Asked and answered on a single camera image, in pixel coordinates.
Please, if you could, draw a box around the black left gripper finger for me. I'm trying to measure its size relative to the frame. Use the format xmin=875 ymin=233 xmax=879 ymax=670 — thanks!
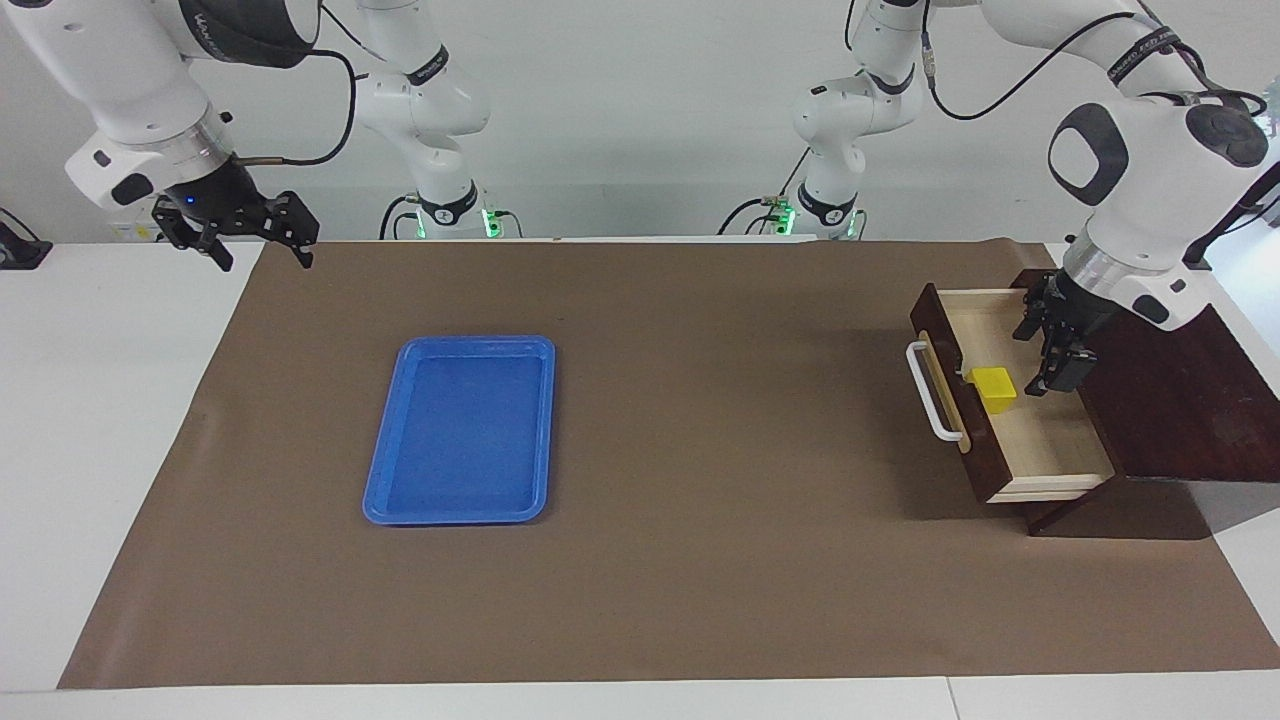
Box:
xmin=1012 ymin=286 xmax=1051 ymax=343
xmin=1024 ymin=336 xmax=1098 ymax=399

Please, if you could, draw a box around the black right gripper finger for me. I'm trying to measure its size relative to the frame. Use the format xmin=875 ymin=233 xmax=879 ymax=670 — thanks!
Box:
xmin=152 ymin=204 xmax=237 ymax=273
xmin=264 ymin=190 xmax=322 ymax=270

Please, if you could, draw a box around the yellow cube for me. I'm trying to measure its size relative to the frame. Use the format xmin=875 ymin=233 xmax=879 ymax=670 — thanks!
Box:
xmin=969 ymin=366 xmax=1019 ymax=415

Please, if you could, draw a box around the white drawer handle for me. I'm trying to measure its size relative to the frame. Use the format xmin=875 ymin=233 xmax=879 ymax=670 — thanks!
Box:
xmin=905 ymin=340 xmax=967 ymax=444

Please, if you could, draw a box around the dark brown wooden cabinet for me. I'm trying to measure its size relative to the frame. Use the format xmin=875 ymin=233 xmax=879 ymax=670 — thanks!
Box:
xmin=1008 ymin=267 xmax=1280 ymax=542

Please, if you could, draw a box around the black clamp stand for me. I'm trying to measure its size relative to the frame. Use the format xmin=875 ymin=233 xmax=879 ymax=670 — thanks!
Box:
xmin=1184 ymin=160 xmax=1280 ymax=272

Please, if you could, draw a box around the blue plastic tray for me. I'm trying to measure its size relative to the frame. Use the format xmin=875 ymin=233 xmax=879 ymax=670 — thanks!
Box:
xmin=362 ymin=335 xmax=557 ymax=527

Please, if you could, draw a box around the brown table mat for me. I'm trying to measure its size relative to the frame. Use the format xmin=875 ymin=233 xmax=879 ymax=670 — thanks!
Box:
xmin=57 ymin=238 xmax=1280 ymax=691

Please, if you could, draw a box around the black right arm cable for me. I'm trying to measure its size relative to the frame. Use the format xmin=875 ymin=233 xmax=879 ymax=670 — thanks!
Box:
xmin=234 ymin=44 xmax=359 ymax=167

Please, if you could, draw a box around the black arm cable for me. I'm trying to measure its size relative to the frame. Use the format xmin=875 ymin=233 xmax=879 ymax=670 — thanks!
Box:
xmin=918 ymin=0 xmax=1269 ymax=123
xmin=234 ymin=44 xmax=359 ymax=167

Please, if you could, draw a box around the black table mount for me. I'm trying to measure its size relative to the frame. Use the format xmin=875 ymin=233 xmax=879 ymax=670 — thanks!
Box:
xmin=0 ymin=207 xmax=54 ymax=272

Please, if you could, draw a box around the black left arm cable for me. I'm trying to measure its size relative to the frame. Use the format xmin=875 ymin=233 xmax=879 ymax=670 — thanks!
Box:
xmin=918 ymin=0 xmax=1269 ymax=123

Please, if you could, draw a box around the black left base cable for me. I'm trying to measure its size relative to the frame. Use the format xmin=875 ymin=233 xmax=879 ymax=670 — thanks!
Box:
xmin=715 ymin=148 xmax=813 ymax=237

